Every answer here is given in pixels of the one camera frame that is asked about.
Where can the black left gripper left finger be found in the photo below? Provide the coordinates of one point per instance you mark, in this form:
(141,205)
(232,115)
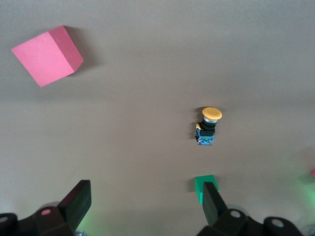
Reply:
(76,206)

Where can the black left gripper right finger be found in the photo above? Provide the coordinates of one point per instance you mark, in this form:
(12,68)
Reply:
(212,206)

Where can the orange push button switch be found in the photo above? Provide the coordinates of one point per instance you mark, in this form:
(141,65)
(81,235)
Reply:
(209,127)

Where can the green foam cube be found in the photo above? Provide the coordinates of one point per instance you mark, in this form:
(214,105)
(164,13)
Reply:
(199,189)

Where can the brown table mat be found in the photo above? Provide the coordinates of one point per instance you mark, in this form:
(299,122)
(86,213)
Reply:
(123,123)

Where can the pink foam cube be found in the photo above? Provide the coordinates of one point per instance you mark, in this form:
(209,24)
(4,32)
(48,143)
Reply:
(44,59)
(313,173)

